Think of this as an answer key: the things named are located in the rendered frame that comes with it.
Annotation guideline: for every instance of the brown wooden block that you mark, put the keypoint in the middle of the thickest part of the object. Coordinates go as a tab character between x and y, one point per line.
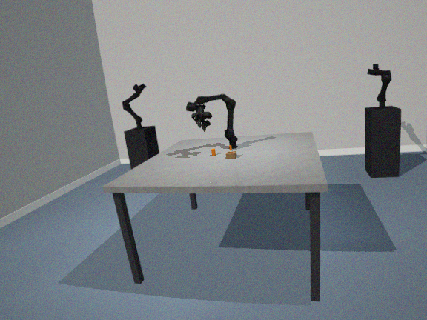
232	155

